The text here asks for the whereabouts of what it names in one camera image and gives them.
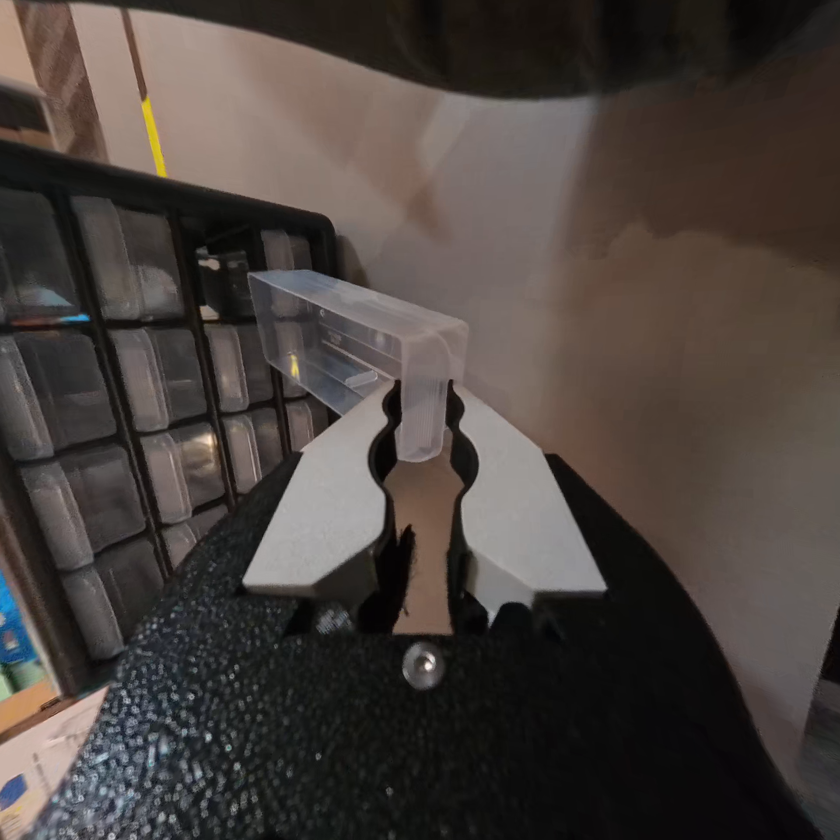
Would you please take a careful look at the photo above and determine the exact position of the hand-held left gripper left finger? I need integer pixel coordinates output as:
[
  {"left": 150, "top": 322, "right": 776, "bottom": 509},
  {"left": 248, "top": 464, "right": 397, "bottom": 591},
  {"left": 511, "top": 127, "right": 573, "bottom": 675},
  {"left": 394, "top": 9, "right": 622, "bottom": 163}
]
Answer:
[{"left": 241, "top": 379, "right": 404, "bottom": 599}]

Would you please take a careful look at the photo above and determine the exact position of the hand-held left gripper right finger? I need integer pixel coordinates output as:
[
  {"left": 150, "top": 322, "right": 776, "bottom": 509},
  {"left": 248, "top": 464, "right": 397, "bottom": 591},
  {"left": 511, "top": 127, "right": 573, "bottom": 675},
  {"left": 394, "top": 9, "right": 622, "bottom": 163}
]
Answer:
[{"left": 448, "top": 382, "right": 609, "bottom": 626}]

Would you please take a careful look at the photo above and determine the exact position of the yellow brown pole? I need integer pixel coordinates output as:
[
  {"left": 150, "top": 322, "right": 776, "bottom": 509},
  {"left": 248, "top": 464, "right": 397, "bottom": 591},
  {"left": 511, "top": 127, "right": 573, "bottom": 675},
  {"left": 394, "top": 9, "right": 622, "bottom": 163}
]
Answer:
[{"left": 121, "top": 7, "right": 168, "bottom": 179}]

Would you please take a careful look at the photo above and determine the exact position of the blue printed box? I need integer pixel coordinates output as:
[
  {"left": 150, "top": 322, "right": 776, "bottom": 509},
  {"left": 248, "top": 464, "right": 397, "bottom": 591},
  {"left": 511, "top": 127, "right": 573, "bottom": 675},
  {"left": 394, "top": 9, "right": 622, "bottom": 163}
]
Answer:
[{"left": 0, "top": 571, "right": 47, "bottom": 690}]

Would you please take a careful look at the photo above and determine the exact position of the dark cloth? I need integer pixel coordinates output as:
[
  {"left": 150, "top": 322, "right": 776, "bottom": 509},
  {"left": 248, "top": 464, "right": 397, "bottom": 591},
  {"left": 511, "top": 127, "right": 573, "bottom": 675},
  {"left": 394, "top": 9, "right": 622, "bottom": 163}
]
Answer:
[{"left": 118, "top": 0, "right": 840, "bottom": 99}]

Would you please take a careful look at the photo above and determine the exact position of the clear plastic drawer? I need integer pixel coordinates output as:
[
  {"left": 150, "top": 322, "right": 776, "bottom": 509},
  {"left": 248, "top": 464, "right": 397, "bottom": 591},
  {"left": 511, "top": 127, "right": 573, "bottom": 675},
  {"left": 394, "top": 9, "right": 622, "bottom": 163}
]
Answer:
[{"left": 248, "top": 269, "right": 469, "bottom": 463}]

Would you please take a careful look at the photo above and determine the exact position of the black drawer cabinet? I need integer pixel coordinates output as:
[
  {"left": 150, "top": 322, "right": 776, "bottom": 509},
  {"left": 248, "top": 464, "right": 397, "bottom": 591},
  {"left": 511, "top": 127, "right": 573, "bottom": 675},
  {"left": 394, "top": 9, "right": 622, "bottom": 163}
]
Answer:
[{"left": 0, "top": 141, "right": 339, "bottom": 697}]

